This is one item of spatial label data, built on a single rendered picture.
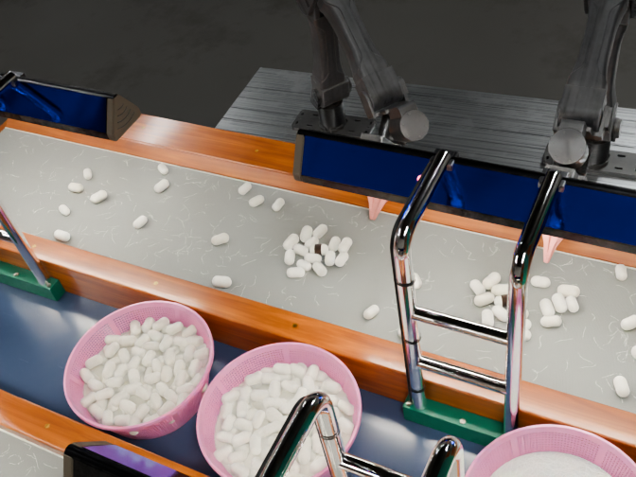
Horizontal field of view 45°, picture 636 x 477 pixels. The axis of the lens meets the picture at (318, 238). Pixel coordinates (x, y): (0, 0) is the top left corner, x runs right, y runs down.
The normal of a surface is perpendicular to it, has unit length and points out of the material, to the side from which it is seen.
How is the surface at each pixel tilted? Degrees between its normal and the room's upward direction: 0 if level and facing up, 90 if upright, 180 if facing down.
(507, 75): 0
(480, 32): 0
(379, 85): 42
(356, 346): 0
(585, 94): 31
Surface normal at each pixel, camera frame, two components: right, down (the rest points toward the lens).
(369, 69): 0.18, -0.11
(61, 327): -0.15, -0.69
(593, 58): -0.35, -0.22
